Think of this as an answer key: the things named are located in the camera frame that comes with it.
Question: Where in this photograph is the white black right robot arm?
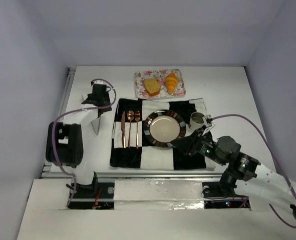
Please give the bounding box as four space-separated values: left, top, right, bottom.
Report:
171 130 296 219

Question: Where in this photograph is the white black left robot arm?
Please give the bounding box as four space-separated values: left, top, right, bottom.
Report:
45 78 116 196

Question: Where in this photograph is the bread slice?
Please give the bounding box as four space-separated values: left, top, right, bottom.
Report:
143 78 161 97

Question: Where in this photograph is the steel cup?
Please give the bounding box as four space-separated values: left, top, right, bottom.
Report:
189 112 205 131

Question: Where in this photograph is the copper table knife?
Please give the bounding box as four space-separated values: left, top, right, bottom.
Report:
121 112 126 148

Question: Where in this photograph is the copper spoon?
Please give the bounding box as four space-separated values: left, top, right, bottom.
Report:
127 110 135 147

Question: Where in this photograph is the dark rimmed ceramic plate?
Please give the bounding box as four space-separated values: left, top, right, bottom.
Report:
143 109 186 148

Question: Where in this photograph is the copper fork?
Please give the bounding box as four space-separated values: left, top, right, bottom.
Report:
135 110 140 149

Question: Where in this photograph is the black white checkered cloth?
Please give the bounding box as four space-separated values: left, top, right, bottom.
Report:
110 98 215 171

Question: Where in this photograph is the floral rectangular tray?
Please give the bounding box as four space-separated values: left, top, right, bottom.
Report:
134 68 186 100

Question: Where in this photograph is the orange croissant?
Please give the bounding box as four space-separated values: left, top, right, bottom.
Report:
164 72 179 95

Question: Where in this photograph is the white foam front panel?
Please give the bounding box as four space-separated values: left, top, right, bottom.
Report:
113 179 204 211

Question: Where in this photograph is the aluminium frame rail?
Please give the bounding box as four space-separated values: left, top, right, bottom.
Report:
40 67 76 179

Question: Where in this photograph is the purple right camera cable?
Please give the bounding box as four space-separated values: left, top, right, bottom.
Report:
209 113 296 229

